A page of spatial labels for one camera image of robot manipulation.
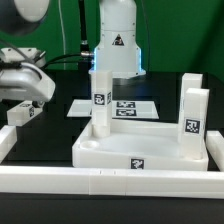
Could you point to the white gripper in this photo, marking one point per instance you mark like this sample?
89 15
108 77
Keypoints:
22 80

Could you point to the white desk top tray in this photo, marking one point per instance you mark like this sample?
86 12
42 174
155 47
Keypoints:
136 145

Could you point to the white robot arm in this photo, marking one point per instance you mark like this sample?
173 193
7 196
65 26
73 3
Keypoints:
117 50

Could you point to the white marker base plate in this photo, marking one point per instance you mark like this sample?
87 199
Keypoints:
120 109

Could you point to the white left fence wall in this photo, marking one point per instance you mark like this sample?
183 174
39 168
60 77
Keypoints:
8 138

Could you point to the white fence wall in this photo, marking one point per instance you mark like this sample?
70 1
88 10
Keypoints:
8 138
215 146
118 182

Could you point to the white front fence wall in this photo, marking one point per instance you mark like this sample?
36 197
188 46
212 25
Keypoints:
118 182

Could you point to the white right fence wall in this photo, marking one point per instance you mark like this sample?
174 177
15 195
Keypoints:
215 146

